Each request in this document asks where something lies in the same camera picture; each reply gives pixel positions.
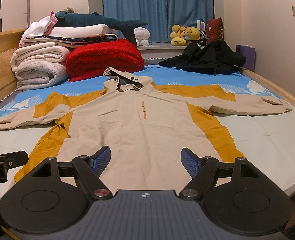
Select beige and mustard hooded jacket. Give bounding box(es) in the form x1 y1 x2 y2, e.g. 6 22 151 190
0 68 291 191

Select black clothes pile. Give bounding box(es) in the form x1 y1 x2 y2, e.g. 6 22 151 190
159 40 246 75

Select grey-white folded blanket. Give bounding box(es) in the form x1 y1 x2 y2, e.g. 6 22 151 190
14 60 69 90

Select red folded blanket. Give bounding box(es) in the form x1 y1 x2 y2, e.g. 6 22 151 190
65 38 144 82

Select cream folded blanket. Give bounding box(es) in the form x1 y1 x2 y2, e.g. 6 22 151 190
10 42 71 72

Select purple bag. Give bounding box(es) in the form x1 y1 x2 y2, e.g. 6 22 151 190
236 44 256 72

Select navy patterned folded cloth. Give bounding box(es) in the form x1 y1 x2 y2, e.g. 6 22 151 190
22 34 119 48

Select pink and white cloth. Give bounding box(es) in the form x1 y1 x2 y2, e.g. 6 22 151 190
19 11 58 47

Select black white striped plush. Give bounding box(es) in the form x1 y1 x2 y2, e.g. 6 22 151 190
199 30 208 46

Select yellow plush toys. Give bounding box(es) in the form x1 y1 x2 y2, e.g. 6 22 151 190
170 24 201 46

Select white folded pillow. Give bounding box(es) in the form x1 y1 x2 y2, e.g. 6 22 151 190
48 24 114 38

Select dark red cushion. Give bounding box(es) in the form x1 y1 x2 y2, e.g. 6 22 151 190
206 17 224 44

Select white plush toy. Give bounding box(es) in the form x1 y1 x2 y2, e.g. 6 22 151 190
134 27 150 47

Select blue shark plush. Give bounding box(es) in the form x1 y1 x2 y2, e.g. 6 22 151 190
55 11 148 45

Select brown teddy plush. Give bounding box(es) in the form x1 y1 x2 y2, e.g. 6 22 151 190
63 7 74 13

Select blue curtain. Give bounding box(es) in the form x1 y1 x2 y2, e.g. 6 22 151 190
103 0 214 42

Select wooden bed frame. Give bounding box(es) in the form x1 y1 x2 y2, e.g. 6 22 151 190
0 29 25 101

